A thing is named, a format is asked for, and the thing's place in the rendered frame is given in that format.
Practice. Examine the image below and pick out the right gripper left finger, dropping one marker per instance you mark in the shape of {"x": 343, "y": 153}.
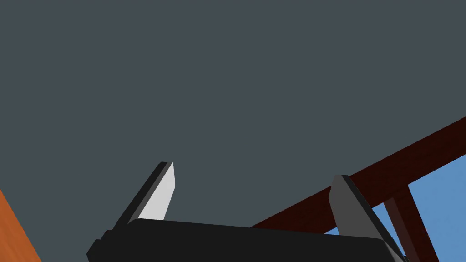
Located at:
{"x": 157, "y": 196}

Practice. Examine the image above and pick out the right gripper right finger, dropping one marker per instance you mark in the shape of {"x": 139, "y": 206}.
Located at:
{"x": 353, "y": 213}

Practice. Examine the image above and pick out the dark red framed window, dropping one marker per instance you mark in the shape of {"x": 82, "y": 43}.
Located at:
{"x": 429, "y": 196}

